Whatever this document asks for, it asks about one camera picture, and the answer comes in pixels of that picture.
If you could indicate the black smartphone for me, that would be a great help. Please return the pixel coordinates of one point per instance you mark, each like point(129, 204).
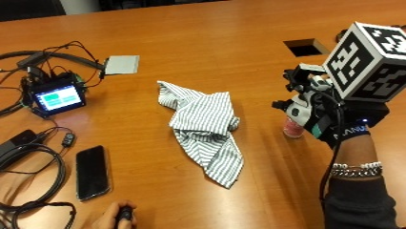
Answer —
point(92, 173)

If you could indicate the black power adapter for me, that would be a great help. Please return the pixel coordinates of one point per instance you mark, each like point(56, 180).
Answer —
point(16, 142)

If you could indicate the small red bottle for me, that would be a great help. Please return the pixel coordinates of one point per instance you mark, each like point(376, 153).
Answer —
point(291, 129)

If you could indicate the white palm camera module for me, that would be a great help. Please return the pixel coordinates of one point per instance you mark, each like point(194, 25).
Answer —
point(309, 70)

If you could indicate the small black clicker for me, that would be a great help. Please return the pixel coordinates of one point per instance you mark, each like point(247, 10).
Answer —
point(123, 213)

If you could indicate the black office chair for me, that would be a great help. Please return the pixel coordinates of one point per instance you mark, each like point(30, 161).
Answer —
point(29, 9)

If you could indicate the white cube with black markers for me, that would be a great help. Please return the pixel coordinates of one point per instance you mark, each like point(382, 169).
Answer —
point(359, 60)

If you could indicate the flat grey box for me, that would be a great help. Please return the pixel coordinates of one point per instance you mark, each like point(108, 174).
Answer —
point(121, 64)

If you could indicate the grey striped cloth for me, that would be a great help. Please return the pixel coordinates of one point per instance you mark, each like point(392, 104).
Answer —
point(206, 124)

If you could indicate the small touchscreen device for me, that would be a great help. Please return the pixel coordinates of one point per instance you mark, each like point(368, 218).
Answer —
point(58, 97)

